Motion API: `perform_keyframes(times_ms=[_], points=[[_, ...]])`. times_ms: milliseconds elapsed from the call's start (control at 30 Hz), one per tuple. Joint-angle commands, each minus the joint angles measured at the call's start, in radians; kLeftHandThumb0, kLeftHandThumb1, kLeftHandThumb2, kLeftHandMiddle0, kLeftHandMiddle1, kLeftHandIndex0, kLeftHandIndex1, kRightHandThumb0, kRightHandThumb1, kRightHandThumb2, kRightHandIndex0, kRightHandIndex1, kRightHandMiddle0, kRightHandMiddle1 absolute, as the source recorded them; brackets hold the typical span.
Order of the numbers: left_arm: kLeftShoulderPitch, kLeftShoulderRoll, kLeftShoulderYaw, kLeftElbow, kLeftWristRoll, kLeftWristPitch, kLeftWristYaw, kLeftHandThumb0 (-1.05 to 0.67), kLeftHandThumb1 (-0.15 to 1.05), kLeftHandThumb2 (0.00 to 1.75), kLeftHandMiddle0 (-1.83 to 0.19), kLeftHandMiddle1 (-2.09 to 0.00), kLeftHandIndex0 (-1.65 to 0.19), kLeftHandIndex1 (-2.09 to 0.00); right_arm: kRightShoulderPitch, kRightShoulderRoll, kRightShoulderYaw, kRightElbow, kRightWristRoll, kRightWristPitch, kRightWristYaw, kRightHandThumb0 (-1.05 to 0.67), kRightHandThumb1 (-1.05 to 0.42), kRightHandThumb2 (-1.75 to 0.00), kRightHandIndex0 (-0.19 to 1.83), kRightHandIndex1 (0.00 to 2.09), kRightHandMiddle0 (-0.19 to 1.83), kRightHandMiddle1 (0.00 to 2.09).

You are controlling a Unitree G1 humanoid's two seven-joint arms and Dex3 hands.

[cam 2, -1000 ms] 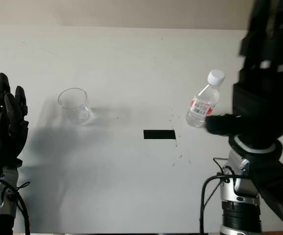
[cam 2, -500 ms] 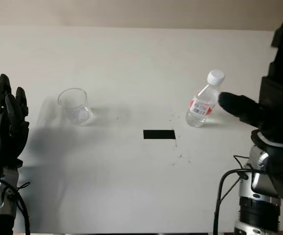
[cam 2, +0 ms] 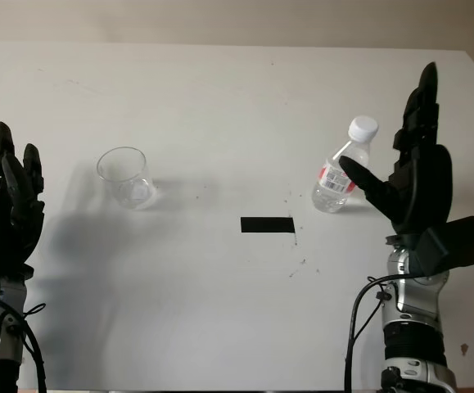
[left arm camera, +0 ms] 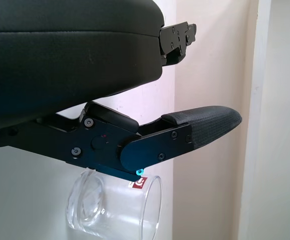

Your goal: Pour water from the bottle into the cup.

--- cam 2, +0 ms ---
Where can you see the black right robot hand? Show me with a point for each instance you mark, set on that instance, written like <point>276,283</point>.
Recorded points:
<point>421,192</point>

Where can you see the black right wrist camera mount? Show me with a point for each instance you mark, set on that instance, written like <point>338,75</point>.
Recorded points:
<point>457,245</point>

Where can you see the black tape strip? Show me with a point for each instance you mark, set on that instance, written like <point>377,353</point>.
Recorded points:
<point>267,225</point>

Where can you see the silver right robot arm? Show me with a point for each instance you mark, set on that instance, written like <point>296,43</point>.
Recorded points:
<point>416,303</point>

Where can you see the clear glass cup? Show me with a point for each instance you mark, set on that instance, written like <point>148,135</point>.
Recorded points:
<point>124,180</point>

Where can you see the clear plastic water bottle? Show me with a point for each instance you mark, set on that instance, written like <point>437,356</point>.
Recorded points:
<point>335,192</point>

